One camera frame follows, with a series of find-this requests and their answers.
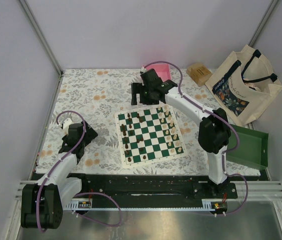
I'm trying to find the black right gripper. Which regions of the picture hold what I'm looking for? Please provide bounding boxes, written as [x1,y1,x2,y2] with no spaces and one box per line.
[130,83,159,107]

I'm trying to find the green white chess board mat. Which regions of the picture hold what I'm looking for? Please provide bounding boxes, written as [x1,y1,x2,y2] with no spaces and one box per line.
[115,104,188,169]

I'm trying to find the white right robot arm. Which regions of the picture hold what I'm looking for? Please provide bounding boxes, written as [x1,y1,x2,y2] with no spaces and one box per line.
[131,68,231,198]

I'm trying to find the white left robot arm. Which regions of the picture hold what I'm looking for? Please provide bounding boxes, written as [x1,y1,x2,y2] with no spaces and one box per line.
[20,118,98,230]

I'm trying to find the pink plastic box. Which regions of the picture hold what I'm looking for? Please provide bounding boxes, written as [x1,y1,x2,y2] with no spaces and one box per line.
[142,63,171,82]

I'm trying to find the floral patterned table mat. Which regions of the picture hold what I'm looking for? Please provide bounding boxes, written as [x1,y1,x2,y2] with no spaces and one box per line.
[35,69,209,176]

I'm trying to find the small cardboard box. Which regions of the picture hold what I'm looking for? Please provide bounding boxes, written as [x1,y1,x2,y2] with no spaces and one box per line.
[186,62,213,87]

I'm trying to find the beige canvas tote bag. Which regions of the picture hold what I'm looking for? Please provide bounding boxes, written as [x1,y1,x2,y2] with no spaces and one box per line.
[205,45,282,126]

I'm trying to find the green metal tray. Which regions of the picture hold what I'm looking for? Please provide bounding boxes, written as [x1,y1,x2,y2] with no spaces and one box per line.
[227,125,269,171]

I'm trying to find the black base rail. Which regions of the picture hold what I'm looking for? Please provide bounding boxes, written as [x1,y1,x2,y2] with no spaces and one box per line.
[69,173,238,209]

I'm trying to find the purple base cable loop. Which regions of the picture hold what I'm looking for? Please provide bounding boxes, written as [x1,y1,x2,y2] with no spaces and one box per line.
[73,192,124,228]

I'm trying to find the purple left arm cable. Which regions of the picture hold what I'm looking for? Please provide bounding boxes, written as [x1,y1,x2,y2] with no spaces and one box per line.
[36,111,86,232]

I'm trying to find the aluminium frame rail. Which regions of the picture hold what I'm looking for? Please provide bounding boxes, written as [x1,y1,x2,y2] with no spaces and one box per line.
[13,179,282,213]

